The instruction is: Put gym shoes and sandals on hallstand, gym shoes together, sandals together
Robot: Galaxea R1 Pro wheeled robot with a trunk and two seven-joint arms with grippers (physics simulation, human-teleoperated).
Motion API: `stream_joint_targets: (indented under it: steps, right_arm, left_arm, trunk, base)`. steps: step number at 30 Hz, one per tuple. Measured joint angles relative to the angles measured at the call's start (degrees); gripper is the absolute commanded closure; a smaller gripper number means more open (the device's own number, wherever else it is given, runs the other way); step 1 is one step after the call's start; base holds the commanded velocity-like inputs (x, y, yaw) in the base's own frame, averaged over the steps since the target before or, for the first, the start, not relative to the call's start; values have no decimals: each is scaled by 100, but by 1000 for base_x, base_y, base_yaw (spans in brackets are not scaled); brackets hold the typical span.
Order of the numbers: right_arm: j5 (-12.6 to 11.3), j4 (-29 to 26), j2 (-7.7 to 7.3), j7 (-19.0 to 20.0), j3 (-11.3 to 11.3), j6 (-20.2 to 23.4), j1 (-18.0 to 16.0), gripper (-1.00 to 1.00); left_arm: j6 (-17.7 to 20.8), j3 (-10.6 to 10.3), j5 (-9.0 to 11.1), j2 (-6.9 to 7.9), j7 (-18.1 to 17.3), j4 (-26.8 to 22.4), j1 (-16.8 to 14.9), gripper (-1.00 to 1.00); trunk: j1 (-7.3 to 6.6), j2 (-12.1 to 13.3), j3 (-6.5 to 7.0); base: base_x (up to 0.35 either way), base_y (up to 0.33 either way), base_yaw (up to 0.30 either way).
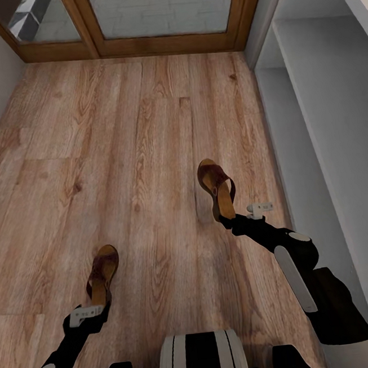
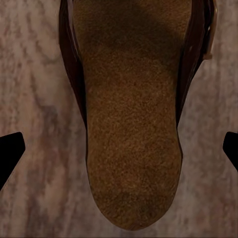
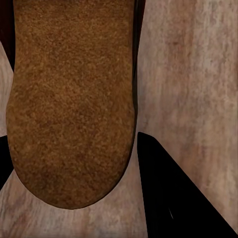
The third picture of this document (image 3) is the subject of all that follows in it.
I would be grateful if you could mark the sandal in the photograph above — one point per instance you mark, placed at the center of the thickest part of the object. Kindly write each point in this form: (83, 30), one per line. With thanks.
(72, 111)

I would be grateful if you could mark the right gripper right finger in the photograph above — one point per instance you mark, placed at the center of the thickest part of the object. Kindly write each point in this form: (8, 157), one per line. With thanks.
(174, 205)

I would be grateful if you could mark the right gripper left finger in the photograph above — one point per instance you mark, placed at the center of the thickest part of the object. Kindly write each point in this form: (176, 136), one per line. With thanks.
(6, 166)

